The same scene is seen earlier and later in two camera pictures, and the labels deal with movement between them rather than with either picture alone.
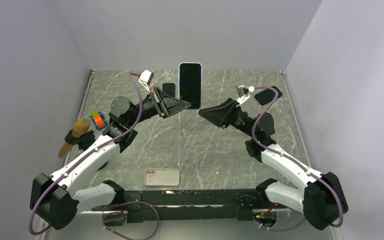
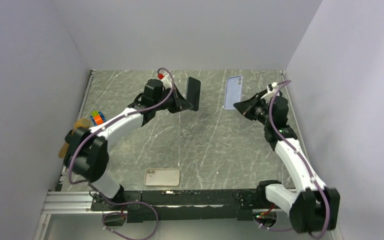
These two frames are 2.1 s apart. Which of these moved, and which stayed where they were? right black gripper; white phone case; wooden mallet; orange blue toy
Moved: right black gripper
Stayed: orange blue toy; wooden mallet; white phone case
